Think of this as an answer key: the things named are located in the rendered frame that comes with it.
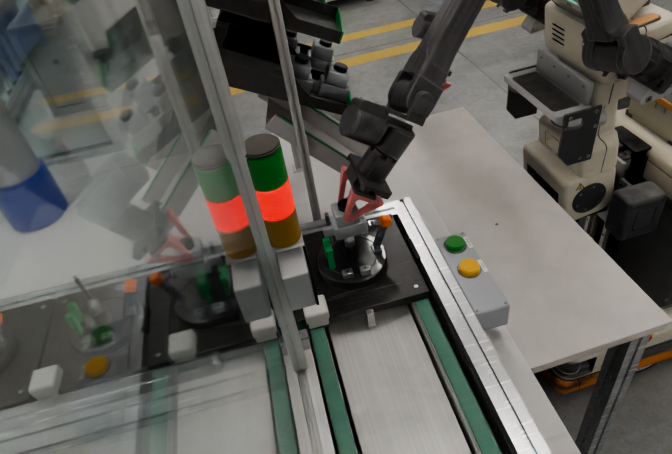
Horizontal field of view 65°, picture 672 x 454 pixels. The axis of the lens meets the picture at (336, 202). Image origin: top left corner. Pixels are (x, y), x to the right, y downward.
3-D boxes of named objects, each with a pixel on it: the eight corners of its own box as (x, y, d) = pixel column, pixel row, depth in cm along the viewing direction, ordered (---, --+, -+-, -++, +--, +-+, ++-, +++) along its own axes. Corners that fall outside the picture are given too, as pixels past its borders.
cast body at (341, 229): (362, 218, 106) (358, 191, 102) (368, 232, 103) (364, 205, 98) (322, 229, 105) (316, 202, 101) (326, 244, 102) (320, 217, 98)
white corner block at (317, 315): (326, 306, 103) (323, 292, 101) (331, 324, 100) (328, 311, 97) (303, 312, 103) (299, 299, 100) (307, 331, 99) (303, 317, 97)
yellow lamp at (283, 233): (298, 220, 76) (291, 194, 73) (304, 243, 73) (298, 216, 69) (264, 228, 76) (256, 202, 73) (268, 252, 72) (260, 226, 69)
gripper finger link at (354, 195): (333, 224, 96) (360, 184, 92) (325, 200, 101) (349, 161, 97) (364, 233, 99) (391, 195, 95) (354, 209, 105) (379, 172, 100)
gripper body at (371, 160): (357, 192, 92) (380, 159, 89) (343, 160, 100) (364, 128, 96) (387, 202, 95) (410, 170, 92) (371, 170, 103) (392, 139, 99)
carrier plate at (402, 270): (391, 219, 120) (391, 212, 119) (429, 298, 102) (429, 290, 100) (288, 245, 118) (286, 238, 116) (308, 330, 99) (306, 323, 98)
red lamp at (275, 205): (291, 193, 73) (285, 165, 70) (297, 216, 69) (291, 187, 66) (256, 202, 73) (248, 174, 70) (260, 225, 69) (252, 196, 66)
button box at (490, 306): (463, 250, 117) (464, 229, 113) (508, 324, 101) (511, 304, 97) (433, 258, 116) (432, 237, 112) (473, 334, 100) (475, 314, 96)
